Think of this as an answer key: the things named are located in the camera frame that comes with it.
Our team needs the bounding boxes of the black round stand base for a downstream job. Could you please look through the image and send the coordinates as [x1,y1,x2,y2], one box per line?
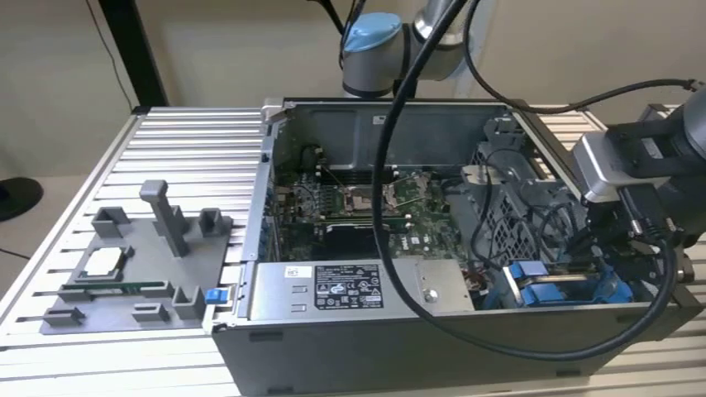
[0,176,44,222]

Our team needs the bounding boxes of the grey disk bay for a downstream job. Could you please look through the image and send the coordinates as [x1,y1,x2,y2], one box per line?
[499,252,645,310]

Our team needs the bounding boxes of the blue plastic disk carrier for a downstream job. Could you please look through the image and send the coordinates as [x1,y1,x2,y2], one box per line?
[519,283,635,308]

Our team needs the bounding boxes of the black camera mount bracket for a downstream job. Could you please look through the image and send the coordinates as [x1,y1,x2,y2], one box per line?
[605,119,688,177]

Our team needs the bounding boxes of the black graphics card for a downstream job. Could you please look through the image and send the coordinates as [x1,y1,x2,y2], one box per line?
[321,221,391,253]

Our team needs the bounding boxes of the CPU socket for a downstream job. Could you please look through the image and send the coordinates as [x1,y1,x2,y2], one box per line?
[344,184,401,216]

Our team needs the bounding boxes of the black disk wire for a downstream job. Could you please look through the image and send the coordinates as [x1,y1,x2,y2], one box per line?
[537,204,595,265]

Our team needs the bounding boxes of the red power wire bundle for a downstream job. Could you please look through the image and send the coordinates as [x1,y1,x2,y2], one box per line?
[461,266,492,295]

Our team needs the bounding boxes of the black upright post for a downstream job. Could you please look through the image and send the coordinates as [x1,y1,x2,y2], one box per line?
[97,0,169,108]

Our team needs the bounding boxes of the grey parts rack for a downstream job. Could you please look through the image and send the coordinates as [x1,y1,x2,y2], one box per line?
[38,179,236,335]

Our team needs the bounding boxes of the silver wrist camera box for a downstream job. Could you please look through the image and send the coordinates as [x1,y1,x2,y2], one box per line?
[571,131,671,203]

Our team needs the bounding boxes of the dark grey PC case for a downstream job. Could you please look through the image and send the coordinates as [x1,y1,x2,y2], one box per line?
[212,97,706,396]

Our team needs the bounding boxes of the silver CPU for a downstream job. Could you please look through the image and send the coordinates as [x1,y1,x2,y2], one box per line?
[80,250,125,277]

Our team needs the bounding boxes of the thin black wall cable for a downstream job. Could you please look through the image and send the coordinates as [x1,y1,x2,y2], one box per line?
[86,0,136,108]

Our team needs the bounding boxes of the dark rear case fan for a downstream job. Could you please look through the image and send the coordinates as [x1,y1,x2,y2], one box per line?
[300,143,325,167]

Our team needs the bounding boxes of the green motherboard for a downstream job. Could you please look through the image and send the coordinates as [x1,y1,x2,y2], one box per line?
[272,163,469,264]

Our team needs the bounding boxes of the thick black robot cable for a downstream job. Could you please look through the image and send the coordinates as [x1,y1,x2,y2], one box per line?
[369,0,680,360]

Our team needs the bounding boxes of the green RAM stick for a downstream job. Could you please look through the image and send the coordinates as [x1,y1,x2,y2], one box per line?
[60,280,169,293]

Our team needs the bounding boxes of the silver power supply unit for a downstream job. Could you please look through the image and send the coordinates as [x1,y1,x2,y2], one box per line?
[246,259,476,323]

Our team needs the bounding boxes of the black RAM slot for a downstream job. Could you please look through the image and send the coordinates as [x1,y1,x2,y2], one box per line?
[321,166,399,175]
[324,175,399,185]

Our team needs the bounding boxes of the thin black case cable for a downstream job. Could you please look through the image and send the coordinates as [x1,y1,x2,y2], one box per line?
[471,148,533,265]

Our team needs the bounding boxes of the grey perforated drive cage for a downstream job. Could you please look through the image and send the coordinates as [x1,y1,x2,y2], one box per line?
[444,117,607,270]

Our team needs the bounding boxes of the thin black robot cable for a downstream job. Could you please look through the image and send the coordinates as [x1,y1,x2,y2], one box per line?
[461,0,696,115]

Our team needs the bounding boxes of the black cable bundle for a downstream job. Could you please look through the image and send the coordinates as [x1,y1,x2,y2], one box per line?
[308,0,368,42]

